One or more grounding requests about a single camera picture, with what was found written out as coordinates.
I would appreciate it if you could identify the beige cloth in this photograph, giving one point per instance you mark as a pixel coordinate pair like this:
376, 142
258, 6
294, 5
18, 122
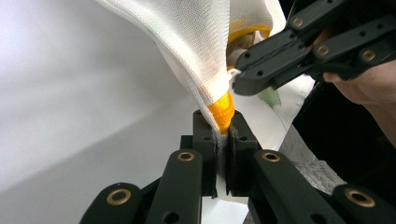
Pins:
241, 46

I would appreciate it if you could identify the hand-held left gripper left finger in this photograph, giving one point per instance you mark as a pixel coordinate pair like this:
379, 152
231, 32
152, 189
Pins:
207, 161

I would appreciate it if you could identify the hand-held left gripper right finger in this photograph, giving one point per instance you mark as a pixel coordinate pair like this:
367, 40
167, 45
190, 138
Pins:
239, 161

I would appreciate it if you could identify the leaf print mesh laundry bag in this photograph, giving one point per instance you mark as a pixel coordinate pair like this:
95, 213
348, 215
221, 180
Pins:
193, 40

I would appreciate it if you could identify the white table sheet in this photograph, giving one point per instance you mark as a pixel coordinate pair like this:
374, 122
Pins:
62, 93

